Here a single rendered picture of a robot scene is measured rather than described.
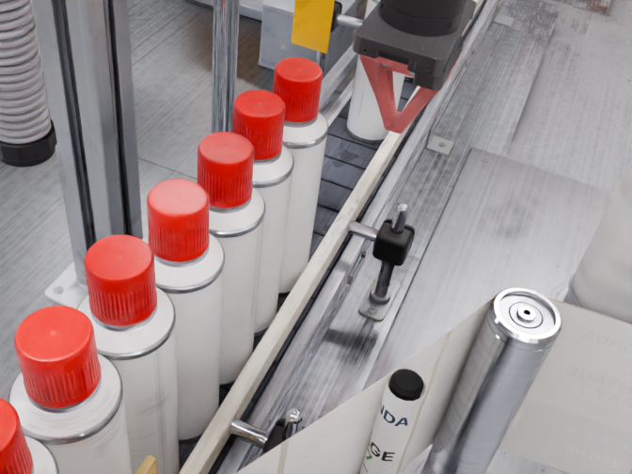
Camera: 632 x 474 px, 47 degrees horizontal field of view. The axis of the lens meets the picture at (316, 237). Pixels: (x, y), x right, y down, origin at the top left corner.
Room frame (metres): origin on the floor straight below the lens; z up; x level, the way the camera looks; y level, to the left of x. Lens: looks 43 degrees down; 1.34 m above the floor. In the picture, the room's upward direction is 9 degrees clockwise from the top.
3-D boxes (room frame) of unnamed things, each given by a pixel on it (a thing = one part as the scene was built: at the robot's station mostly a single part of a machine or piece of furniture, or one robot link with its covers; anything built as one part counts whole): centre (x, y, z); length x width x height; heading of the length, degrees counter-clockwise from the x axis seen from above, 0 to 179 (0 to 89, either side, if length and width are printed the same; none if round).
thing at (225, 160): (0.34, 0.06, 0.98); 0.05 x 0.05 x 0.20
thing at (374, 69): (0.51, -0.05, 1.06); 0.07 x 0.07 x 0.09; 74
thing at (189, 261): (0.29, 0.08, 0.98); 0.05 x 0.05 x 0.20
